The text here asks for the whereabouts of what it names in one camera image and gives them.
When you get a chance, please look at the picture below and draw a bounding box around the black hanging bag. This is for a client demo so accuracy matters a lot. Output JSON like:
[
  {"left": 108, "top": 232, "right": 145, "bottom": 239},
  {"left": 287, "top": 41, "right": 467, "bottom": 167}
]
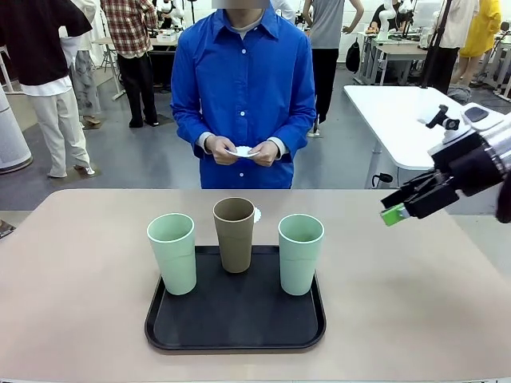
[{"left": 344, "top": 38, "right": 362, "bottom": 74}]

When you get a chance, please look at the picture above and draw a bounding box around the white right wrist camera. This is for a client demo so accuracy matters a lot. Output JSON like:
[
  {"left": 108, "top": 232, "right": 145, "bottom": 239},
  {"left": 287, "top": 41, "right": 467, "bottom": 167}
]
[{"left": 441, "top": 102, "right": 505, "bottom": 145}]

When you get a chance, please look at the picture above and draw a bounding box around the brown plastic cup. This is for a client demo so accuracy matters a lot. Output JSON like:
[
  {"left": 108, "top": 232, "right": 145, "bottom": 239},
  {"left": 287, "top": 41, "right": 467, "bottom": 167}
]
[{"left": 212, "top": 197, "right": 256, "bottom": 274}]

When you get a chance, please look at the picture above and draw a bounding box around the pale green plastic cup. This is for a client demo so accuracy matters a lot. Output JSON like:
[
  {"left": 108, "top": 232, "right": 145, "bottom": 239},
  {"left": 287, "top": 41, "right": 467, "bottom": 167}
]
[
  {"left": 277, "top": 214, "right": 325, "bottom": 297},
  {"left": 146, "top": 212, "right": 197, "bottom": 296}
]

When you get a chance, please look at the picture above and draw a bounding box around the grey background desk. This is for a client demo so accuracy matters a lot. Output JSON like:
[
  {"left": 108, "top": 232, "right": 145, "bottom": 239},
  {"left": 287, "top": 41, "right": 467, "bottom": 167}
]
[{"left": 357, "top": 31, "right": 430, "bottom": 87}]

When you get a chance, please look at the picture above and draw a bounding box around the person in plaid shirt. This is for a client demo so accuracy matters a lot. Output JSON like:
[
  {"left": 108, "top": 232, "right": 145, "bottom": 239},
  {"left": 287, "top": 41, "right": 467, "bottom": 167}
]
[{"left": 99, "top": 0, "right": 160, "bottom": 128}]

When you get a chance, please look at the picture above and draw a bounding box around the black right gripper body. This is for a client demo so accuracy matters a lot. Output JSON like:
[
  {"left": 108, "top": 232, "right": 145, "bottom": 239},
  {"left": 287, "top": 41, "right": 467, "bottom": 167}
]
[{"left": 427, "top": 131, "right": 504, "bottom": 200}]

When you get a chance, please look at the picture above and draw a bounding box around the black tripod pole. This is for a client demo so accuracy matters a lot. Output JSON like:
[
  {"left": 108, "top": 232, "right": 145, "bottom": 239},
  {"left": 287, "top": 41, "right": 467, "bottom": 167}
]
[{"left": 418, "top": 0, "right": 454, "bottom": 91}]

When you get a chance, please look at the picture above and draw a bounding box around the white rounded table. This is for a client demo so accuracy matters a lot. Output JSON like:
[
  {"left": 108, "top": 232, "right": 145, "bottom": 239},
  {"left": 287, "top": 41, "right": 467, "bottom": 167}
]
[{"left": 343, "top": 85, "right": 511, "bottom": 188}]

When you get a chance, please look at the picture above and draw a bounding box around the person's right hand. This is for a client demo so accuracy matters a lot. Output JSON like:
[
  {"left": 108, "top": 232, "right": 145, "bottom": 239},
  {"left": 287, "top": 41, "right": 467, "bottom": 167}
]
[{"left": 204, "top": 134, "right": 240, "bottom": 165}]

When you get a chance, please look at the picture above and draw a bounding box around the seated person in dark top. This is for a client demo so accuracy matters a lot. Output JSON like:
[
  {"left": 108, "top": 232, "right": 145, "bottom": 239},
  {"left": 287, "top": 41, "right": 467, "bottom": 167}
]
[{"left": 369, "top": 3, "right": 400, "bottom": 35}]

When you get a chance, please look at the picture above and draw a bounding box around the white background desk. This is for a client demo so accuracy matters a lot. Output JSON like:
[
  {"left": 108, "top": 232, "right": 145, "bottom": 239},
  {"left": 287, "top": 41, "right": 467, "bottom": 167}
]
[{"left": 91, "top": 31, "right": 179, "bottom": 101}]

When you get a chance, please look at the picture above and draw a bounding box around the person in yellow dress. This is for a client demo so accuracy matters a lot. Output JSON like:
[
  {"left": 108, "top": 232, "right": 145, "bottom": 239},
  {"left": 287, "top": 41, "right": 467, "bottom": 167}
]
[{"left": 453, "top": 0, "right": 503, "bottom": 87}]

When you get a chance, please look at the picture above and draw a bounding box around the black serving tray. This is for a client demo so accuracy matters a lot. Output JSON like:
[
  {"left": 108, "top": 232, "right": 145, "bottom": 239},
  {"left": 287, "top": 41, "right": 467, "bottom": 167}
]
[{"left": 144, "top": 245, "right": 327, "bottom": 352}]

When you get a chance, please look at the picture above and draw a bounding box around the white cylindrical air purifier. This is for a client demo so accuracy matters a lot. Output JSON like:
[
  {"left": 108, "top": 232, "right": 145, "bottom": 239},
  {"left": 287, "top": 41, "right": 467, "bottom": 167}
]
[{"left": 0, "top": 85, "right": 34, "bottom": 176}]

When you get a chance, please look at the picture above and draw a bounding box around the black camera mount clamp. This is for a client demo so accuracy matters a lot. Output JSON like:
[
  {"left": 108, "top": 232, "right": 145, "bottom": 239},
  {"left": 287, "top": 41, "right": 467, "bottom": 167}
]
[{"left": 425, "top": 104, "right": 460, "bottom": 131}]

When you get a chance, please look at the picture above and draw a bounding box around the person's left forearm blue sleeve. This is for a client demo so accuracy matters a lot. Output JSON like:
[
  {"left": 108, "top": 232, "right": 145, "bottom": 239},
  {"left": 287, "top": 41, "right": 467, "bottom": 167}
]
[{"left": 275, "top": 111, "right": 315, "bottom": 160}]

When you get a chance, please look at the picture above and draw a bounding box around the person in grey t-shirt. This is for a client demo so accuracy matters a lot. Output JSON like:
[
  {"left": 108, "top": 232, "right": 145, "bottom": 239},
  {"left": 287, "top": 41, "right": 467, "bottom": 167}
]
[{"left": 302, "top": 0, "right": 364, "bottom": 125}]

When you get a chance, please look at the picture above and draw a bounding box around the person's left hand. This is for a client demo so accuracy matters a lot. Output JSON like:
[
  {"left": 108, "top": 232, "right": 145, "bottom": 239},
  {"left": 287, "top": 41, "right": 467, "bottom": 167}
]
[{"left": 250, "top": 140, "right": 280, "bottom": 168}]

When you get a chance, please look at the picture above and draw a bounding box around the grey cloth bundle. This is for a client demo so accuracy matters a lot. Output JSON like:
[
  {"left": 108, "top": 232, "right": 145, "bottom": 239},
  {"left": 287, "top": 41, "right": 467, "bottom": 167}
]
[{"left": 446, "top": 83, "right": 472, "bottom": 105}]

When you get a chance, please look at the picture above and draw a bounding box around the person's right forearm blue sleeve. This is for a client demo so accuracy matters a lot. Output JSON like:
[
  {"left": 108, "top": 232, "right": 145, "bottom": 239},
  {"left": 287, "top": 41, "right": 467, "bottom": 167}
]
[{"left": 175, "top": 111, "right": 216, "bottom": 155}]

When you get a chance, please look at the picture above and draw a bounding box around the person in blue shirt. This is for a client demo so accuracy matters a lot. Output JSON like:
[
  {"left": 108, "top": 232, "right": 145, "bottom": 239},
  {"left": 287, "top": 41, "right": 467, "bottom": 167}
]
[{"left": 170, "top": 0, "right": 317, "bottom": 190}]

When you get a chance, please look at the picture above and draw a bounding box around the person in patterned grey skirt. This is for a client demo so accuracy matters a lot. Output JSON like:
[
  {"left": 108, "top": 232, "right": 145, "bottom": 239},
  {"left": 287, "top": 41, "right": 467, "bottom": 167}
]
[{"left": 59, "top": 0, "right": 103, "bottom": 127}]

